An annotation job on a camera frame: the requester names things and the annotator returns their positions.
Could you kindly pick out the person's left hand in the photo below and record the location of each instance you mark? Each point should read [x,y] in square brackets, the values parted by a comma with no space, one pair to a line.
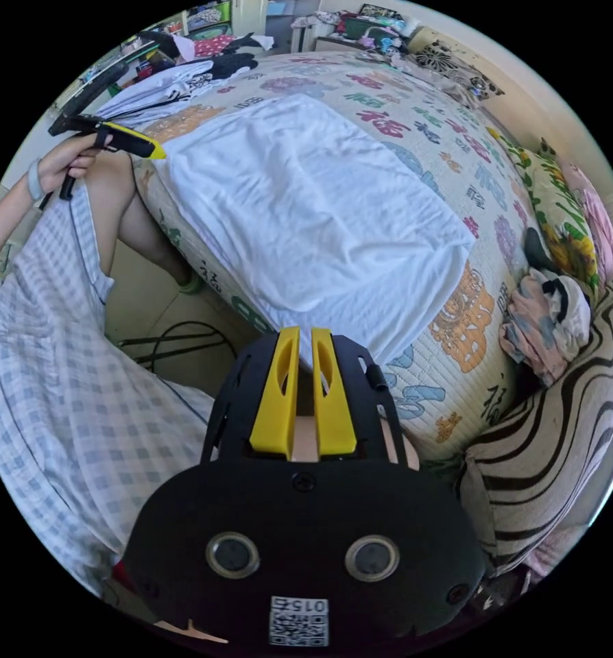
[70,159]

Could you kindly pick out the black and white floral pillow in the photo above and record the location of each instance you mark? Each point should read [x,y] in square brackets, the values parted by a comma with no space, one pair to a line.
[455,67]

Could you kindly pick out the bed with printed mat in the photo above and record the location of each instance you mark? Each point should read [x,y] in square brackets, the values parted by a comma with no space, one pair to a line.
[440,149]

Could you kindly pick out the white t-shirt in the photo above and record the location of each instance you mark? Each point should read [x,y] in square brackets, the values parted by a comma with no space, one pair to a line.
[311,205]

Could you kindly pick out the pile of clothes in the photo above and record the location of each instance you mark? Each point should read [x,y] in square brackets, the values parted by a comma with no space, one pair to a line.
[183,85]
[543,324]

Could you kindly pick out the person's left forearm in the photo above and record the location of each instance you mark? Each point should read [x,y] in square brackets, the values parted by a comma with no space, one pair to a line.
[8,211]

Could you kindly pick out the person's right hand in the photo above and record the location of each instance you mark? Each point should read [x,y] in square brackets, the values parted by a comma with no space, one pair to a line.
[188,629]

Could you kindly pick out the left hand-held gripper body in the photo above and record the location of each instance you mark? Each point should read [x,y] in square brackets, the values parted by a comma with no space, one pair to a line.
[83,124]

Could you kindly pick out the striped rolled blanket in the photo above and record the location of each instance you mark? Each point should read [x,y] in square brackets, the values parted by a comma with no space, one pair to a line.
[548,437]

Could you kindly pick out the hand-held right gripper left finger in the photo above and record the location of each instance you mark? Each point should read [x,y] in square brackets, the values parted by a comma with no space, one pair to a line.
[273,406]

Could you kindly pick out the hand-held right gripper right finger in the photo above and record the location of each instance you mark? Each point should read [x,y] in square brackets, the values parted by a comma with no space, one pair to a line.
[337,411]

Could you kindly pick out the sunflower print pillow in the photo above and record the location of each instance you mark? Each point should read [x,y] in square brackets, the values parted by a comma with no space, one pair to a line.
[558,205]

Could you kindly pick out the pink floral quilt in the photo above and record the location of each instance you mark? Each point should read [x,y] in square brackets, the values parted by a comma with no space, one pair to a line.
[602,226]

